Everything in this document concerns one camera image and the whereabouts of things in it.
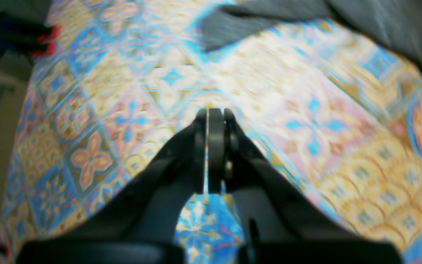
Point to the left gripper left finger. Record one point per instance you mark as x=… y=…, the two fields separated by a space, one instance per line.
x=138 y=225

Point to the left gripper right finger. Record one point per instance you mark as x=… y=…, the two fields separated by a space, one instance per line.
x=281 y=226

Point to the grey t-shirt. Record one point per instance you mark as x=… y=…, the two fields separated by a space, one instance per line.
x=394 y=24

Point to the patterned tablecloth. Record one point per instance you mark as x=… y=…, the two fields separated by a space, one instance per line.
x=337 y=115

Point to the red black clamp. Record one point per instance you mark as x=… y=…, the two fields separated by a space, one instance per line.
x=26 y=38

